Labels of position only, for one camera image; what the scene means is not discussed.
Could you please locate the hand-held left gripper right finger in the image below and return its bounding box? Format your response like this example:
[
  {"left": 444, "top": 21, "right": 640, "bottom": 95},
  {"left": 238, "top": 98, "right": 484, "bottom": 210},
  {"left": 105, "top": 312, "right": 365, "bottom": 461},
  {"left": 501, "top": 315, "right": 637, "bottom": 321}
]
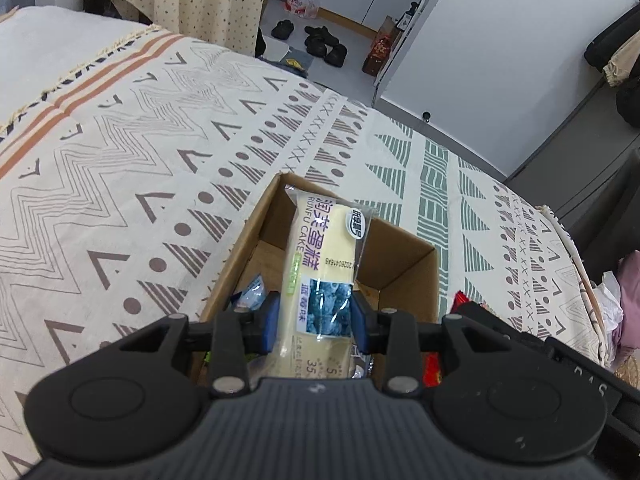
[{"left": 350, "top": 292, "right": 509, "bottom": 397}]

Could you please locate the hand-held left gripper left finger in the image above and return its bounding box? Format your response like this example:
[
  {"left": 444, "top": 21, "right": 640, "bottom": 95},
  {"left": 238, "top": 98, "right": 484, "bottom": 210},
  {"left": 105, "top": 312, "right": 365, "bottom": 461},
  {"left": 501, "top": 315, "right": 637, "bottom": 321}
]
[{"left": 119, "top": 291, "right": 283, "bottom": 397}]

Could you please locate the cardboard box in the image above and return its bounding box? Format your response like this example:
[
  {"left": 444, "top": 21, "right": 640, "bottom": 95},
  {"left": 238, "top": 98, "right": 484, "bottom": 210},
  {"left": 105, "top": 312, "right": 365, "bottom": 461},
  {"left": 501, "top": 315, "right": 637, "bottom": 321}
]
[{"left": 197, "top": 171, "right": 441, "bottom": 388}]

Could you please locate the cream cake packet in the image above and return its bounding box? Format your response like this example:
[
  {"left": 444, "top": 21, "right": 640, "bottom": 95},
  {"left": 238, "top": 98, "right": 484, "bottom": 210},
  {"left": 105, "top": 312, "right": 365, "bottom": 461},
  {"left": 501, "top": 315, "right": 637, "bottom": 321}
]
[{"left": 277, "top": 184, "right": 376, "bottom": 381}]

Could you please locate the green and blue snack packet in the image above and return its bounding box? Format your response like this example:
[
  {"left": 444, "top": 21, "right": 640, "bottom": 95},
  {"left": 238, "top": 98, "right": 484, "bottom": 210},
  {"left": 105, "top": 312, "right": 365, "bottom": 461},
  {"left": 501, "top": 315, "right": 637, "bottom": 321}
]
[{"left": 232, "top": 274, "right": 268, "bottom": 311}]

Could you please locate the white plastic bag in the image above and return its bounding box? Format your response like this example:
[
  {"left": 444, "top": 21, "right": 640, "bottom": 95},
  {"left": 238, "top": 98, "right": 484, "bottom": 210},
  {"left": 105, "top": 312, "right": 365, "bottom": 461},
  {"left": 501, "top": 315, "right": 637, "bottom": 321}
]
[{"left": 597, "top": 270, "right": 626, "bottom": 366}]

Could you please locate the red snack packet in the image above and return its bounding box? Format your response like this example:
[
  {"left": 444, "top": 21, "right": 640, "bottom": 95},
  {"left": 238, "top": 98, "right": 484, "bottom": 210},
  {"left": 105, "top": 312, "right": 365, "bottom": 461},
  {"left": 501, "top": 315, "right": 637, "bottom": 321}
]
[{"left": 421, "top": 290, "right": 471, "bottom": 387}]

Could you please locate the pink cloth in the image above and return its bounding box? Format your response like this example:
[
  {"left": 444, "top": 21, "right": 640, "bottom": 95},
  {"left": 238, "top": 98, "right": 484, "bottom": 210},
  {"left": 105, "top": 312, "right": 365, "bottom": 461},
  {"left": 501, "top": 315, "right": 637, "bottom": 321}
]
[{"left": 617, "top": 250, "right": 640, "bottom": 356}]

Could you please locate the dark grey furniture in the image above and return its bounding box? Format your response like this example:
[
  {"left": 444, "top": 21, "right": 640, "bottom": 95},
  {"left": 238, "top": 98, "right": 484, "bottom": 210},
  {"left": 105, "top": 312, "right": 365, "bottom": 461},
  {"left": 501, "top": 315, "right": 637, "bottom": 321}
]
[{"left": 505, "top": 147, "right": 640, "bottom": 281}]

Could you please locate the patterned fringed blanket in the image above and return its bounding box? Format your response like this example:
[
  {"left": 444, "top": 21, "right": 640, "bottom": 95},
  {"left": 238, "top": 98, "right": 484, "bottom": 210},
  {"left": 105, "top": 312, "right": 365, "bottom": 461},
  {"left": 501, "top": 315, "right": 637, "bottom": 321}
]
[{"left": 0, "top": 25, "right": 613, "bottom": 480}]

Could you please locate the dark mat with yellow tag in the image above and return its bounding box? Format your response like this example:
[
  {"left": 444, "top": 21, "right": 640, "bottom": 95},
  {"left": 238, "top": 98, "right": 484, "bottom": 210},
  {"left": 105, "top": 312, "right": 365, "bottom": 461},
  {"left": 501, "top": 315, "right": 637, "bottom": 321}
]
[{"left": 279, "top": 49, "right": 313, "bottom": 78}]

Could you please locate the red-brown gift bag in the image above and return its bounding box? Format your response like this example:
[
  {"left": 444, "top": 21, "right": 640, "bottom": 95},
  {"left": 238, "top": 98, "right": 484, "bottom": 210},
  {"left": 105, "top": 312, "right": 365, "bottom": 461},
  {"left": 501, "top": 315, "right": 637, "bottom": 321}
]
[{"left": 362, "top": 16, "right": 401, "bottom": 78}]

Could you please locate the hanging beige garment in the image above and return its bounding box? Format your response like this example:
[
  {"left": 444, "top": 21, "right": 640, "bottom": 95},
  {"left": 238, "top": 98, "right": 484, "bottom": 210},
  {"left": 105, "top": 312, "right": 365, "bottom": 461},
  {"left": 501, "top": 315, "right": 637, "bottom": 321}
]
[{"left": 602, "top": 35, "right": 640, "bottom": 88}]

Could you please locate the pack of water bottles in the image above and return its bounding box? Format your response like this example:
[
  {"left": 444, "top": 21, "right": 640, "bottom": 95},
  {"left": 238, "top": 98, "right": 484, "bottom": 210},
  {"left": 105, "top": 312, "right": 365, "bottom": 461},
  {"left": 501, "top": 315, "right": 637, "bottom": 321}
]
[{"left": 285, "top": 0, "right": 321, "bottom": 18}]

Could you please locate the hanging black coat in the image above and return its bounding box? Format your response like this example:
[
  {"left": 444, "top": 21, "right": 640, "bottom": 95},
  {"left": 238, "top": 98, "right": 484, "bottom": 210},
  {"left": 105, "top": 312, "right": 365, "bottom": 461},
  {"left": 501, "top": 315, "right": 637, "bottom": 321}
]
[{"left": 582, "top": 10, "right": 640, "bottom": 128}]

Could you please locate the white bed sheet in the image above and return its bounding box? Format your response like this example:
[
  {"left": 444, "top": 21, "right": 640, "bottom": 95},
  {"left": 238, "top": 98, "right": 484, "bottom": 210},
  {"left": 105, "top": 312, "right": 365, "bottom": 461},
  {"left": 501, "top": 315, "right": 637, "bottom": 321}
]
[{"left": 0, "top": 5, "right": 161, "bottom": 126}]

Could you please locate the white door with black handle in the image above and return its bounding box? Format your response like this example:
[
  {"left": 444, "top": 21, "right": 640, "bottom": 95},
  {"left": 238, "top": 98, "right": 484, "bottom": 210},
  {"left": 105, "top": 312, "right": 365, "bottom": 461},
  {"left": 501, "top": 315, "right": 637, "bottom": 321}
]
[{"left": 375, "top": 0, "right": 638, "bottom": 181}]

